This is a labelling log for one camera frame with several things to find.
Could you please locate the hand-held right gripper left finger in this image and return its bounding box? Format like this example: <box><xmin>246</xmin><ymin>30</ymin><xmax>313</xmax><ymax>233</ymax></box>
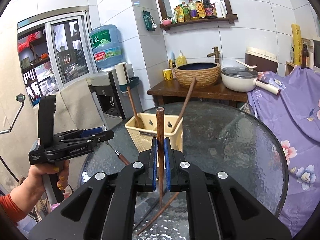
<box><xmin>29</xmin><ymin>138</ymin><xmax>158</xmax><ymax>240</ymax></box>

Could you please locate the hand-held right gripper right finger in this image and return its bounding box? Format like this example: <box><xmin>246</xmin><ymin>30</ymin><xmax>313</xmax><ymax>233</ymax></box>
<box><xmin>164</xmin><ymin>137</ymin><xmax>293</xmax><ymax>240</ymax></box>

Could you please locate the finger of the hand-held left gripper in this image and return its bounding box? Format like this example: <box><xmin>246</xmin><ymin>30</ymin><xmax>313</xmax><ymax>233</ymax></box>
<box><xmin>58</xmin><ymin>127</ymin><xmax>105</xmax><ymax>141</ymax></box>
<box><xmin>53</xmin><ymin>129</ymin><xmax>115</xmax><ymax>148</ymax></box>

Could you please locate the wooden handled metal spoon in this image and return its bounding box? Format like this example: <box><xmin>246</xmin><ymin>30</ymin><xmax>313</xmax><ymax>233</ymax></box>
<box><xmin>102</xmin><ymin>126</ymin><xmax>130</xmax><ymax>166</ymax></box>

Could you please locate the cream plastic utensil holder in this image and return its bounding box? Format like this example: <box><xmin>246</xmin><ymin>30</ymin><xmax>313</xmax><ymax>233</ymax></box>
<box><xmin>124</xmin><ymin>112</ymin><xmax>184</xmax><ymax>153</ymax></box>

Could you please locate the person's left forearm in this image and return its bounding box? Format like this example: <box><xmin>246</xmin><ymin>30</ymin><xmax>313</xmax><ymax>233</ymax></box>
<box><xmin>0</xmin><ymin>177</ymin><xmax>35</xmax><ymax>224</ymax></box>

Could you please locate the person's left hand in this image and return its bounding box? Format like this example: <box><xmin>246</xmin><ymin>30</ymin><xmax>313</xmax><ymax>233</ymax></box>
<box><xmin>26</xmin><ymin>159</ymin><xmax>71</xmax><ymax>198</ymax></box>

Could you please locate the beige cloth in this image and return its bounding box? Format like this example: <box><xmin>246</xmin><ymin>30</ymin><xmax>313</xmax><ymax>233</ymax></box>
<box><xmin>0</xmin><ymin>80</ymin><xmax>107</xmax><ymax>188</ymax></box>

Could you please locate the black stand with green knob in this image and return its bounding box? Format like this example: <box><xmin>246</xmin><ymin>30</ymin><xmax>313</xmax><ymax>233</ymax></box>
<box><xmin>0</xmin><ymin>93</ymin><xmax>27</xmax><ymax>134</ymax></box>

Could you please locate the grey water dispenser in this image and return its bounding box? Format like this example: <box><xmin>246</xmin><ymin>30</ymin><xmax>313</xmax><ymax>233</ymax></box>
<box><xmin>86</xmin><ymin>69</ymin><xmax>133</xmax><ymax>130</ymax></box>

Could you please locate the dark wooden display shelf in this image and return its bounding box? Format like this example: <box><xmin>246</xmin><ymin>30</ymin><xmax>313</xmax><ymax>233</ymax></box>
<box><xmin>21</xmin><ymin>34</ymin><xmax>83</xmax><ymax>98</ymax></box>

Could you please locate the aluminium sliding window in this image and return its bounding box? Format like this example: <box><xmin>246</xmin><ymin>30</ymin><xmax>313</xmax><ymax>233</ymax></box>
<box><xmin>17</xmin><ymin>11</ymin><xmax>97</xmax><ymax>108</ymax></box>

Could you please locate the red paper decoration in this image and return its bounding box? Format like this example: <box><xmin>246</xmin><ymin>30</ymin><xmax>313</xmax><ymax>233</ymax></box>
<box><xmin>17</xmin><ymin>32</ymin><xmax>37</xmax><ymax>53</ymax></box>

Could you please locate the dark wooden side table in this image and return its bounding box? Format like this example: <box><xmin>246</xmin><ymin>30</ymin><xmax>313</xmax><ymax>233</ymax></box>
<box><xmin>147</xmin><ymin>79</ymin><xmax>250</xmax><ymax>108</ymax></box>

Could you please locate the blue water jug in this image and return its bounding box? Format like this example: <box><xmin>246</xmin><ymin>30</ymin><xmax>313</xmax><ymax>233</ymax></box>
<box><xmin>89</xmin><ymin>24</ymin><xmax>123</xmax><ymax>71</ymax></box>

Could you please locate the woven pattern basin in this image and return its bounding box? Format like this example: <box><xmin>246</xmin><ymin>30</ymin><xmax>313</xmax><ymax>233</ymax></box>
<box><xmin>174</xmin><ymin>62</ymin><xmax>222</xmax><ymax>88</ymax></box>

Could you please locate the yellow dish soap bottle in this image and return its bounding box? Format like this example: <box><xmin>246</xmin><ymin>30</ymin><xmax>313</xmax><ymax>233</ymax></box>
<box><xmin>176</xmin><ymin>50</ymin><xmax>187</xmax><ymax>67</ymax></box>

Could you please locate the white pot with glass lid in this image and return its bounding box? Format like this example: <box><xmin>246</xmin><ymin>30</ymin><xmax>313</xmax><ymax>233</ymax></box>
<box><xmin>221</xmin><ymin>66</ymin><xmax>280</xmax><ymax>96</ymax></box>

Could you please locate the green hanging packet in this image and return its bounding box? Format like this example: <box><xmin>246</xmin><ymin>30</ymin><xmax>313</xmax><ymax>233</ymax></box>
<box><xmin>142</xmin><ymin>10</ymin><xmax>156</xmax><ymax>32</ymax></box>

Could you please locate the bronze faucet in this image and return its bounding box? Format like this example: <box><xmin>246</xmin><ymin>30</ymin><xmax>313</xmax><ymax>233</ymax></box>
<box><xmin>207</xmin><ymin>46</ymin><xmax>222</xmax><ymax>64</ymax></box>

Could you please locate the white rice paddle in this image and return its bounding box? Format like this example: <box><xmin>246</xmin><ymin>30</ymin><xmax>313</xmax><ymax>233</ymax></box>
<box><xmin>236</xmin><ymin>60</ymin><xmax>257</xmax><ymax>70</ymax></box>

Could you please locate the purple floral cloth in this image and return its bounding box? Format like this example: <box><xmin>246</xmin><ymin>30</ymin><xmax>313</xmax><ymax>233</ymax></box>
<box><xmin>246</xmin><ymin>65</ymin><xmax>320</xmax><ymax>238</ymax></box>

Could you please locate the yellow green packet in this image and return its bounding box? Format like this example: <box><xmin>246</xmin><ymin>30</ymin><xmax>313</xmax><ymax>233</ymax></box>
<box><xmin>172</xmin><ymin>4</ymin><xmax>184</xmax><ymax>23</ymax></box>

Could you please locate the brown white rice cooker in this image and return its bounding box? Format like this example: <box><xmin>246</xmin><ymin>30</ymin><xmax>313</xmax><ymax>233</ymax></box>
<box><xmin>244</xmin><ymin>46</ymin><xmax>279</xmax><ymax>74</ymax></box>

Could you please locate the green yellow bottle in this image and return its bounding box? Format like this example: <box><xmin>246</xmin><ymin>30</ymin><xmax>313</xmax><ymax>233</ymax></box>
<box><xmin>182</xmin><ymin>2</ymin><xmax>190</xmax><ymax>22</ymax></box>

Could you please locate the wooden framed mirror shelf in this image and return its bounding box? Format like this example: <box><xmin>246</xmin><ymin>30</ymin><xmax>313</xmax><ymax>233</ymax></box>
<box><xmin>152</xmin><ymin>0</ymin><xmax>238</xmax><ymax>30</ymax></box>

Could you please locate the purple label bottle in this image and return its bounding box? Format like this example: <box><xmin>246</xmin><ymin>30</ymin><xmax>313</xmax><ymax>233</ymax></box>
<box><xmin>188</xmin><ymin>0</ymin><xmax>198</xmax><ymax>20</ymax></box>

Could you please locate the small wooden box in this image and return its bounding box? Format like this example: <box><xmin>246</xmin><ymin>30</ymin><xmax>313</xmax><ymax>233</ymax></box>
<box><xmin>285</xmin><ymin>61</ymin><xmax>297</xmax><ymax>77</ymax></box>

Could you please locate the yellow oil bottle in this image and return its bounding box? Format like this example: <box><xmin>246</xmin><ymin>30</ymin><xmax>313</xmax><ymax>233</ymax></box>
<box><xmin>195</xmin><ymin>0</ymin><xmax>205</xmax><ymax>19</ymax></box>

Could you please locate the dark soy sauce bottle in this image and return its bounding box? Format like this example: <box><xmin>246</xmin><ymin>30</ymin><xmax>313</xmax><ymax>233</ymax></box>
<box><xmin>202</xmin><ymin>0</ymin><xmax>217</xmax><ymax>19</ymax></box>

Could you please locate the brown glass bottle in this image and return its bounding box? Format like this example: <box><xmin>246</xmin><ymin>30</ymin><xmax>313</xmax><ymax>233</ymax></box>
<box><xmin>301</xmin><ymin>42</ymin><xmax>310</xmax><ymax>69</ymax></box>

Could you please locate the teal wall holder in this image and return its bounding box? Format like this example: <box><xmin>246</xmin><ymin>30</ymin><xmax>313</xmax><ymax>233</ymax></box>
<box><xmin>119</xmin><ymin>76</ymin><xmax>139</xmax><ymax>93</ymax></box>

